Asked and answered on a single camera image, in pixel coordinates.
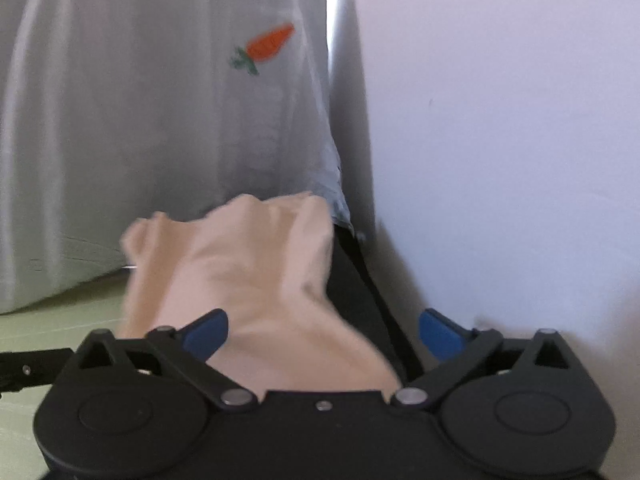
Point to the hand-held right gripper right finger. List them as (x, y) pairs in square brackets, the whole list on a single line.
[(440, 334)]

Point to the peach long-sleeve shirt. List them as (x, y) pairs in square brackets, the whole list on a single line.
[(260, 285)]

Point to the black trousers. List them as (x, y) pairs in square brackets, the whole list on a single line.
[(360, 300)]

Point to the green grid mat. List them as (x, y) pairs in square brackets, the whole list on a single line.
[(55, 317)]

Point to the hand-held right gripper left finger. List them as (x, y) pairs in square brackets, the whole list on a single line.
[(207, 335)]

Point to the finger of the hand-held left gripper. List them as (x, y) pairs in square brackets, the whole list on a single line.
[(35, 367)]

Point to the white embroidered sheet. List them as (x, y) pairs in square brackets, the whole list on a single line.
[(150, 135)]

